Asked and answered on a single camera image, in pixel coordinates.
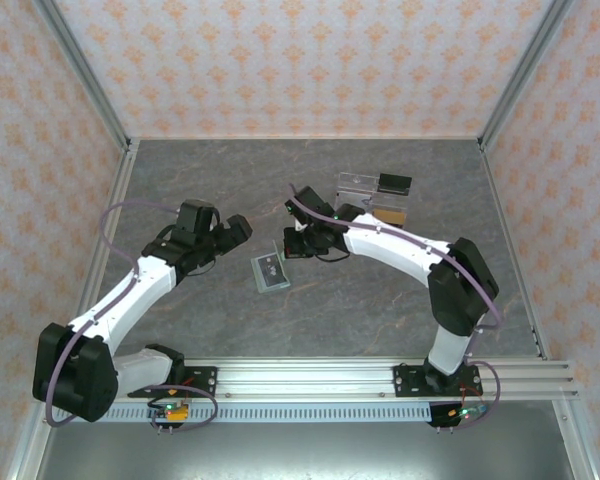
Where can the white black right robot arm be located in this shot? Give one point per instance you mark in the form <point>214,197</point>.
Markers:
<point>395,256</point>

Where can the clear acrylic card tray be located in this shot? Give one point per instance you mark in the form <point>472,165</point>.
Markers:
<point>355,182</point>

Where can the left controller board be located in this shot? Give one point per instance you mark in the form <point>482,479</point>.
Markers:
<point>167,412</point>

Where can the black VIP card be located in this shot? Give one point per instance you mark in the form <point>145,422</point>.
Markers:
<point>395,182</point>

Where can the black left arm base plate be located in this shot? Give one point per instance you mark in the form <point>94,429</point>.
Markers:
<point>205,377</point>

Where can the green clear card holder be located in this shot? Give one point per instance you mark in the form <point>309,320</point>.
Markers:
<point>270,287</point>

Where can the controller board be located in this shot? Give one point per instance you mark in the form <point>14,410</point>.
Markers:
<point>167,412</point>
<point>447,415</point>

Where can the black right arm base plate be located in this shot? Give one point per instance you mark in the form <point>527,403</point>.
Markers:
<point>405,380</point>

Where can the grey metal panel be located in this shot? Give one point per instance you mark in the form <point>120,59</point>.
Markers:
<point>305,455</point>

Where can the aluminium front upright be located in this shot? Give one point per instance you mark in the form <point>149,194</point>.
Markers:
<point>26,450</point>
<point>579,450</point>

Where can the right controller board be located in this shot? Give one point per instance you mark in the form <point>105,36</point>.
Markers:
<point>447,415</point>

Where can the aluminium side rail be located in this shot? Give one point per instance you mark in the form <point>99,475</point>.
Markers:
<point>499,200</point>
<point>117,190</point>

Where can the long aluminium base rail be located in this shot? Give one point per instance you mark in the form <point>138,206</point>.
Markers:
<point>305,380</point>

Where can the aluminium corner post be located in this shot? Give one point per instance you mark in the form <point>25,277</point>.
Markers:
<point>86,70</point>
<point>524,70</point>

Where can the gold card with stripe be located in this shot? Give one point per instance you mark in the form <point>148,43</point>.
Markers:
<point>389,216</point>

